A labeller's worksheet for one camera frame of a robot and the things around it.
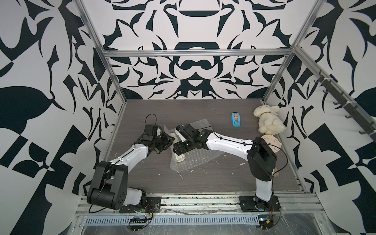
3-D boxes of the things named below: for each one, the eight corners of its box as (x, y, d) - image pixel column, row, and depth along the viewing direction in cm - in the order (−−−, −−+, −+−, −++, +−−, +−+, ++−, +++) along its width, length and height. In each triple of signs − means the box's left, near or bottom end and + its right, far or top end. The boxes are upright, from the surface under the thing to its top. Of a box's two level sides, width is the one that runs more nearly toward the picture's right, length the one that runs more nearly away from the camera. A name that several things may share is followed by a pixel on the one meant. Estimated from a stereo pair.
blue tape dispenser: (233, 126, 106) (234, 123, 103) (230, 115, 112) (231, 112, 109) (241, 126, 106) (242, 123, 103) (238, 115, 112) (239, 112, 109)
